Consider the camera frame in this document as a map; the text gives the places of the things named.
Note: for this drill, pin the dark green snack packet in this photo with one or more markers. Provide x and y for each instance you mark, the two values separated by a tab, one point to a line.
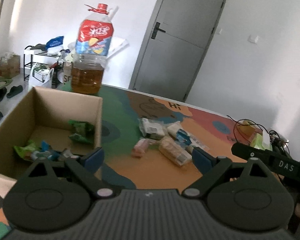
82	132

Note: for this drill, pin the pink candy packet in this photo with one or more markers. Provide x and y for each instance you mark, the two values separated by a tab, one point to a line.
142	146

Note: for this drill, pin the SF cardboard box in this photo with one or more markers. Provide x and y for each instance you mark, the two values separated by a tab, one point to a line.
67	69

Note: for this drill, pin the black slipper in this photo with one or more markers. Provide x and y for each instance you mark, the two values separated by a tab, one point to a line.
15	90
3	92

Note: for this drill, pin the small yellow box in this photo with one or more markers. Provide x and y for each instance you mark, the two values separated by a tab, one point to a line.
246	128

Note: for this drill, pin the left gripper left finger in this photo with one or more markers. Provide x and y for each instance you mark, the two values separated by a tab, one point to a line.
82	170

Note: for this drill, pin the colourful cartoon table mat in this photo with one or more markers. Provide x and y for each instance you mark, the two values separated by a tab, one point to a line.
150	206

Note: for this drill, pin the white wall switch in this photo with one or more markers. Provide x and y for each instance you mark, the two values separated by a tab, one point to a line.
253	39

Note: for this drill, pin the white plastic bag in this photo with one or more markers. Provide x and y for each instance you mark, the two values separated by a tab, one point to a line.
40	75

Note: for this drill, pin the grey door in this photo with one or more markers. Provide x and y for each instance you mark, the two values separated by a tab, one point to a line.
168	65

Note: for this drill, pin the white long snack packet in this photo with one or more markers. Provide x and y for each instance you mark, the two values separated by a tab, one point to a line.
172	129

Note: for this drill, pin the black shoe rack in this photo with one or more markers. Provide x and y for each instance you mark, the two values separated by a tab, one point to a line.
39	58

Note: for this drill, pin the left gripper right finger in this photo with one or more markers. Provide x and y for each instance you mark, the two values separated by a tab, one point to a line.
212	170

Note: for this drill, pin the brown box on floor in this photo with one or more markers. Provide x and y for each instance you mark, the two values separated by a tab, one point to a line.
9	65

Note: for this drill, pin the long biscuit packet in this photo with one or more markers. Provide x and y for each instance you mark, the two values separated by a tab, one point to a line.
171	150

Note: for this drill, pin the white green tissue box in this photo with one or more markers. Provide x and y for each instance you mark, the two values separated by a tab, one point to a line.
261	141

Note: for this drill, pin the blue white snack packet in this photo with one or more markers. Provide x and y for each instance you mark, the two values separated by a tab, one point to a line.
45	151

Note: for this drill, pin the large cooking oil bottle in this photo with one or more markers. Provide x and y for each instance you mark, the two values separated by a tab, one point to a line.
91	50

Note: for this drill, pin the open cardboard box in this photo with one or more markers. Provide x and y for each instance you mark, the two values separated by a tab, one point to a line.
43	114

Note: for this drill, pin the blue bag on rack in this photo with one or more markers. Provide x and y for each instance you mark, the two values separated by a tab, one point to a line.
54	42

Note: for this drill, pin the light green cracker packet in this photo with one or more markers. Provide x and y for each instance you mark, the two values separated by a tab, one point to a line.
68	154

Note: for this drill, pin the black door handle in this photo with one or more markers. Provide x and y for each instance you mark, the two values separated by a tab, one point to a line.
156	30

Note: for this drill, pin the blue small snack packet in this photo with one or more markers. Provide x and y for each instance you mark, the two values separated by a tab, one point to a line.
182	138

